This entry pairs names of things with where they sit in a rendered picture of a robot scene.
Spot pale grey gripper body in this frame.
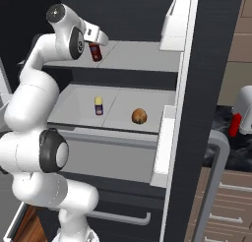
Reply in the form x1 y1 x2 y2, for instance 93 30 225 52
88 30 110 47

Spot red ketchup bottle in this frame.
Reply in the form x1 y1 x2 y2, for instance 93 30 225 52
89 42 103 63

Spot black open fridge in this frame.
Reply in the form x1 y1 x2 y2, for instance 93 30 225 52
0 0 192 242

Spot grey fridge shelf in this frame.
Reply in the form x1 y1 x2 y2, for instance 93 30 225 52
41 39 182 73
46 84 177 135

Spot yellow-capped blue condiment bottle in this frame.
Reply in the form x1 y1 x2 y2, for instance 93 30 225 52
94 95 105 116

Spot black fridge door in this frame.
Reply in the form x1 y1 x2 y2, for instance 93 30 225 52
158 0 246 242

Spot grey fridge crisper drawer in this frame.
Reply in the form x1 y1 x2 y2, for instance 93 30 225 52
56 127 159 185

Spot white door bin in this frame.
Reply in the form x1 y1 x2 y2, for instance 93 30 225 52
158 0 190 53
150 104 177 189

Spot brown round food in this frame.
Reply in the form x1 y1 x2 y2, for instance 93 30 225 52
131 107 149 125

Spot black freezer drawer front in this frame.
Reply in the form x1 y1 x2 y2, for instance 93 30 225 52
35 190 165 242

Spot brown drawer cabinet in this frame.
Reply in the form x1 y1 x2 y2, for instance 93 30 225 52
184 166 252 242

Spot grey fridge door handle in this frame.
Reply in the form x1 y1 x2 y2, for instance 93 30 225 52
191 129 231 242

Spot grey freezer drawer handle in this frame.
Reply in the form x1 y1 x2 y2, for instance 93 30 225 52
88 210 153 227

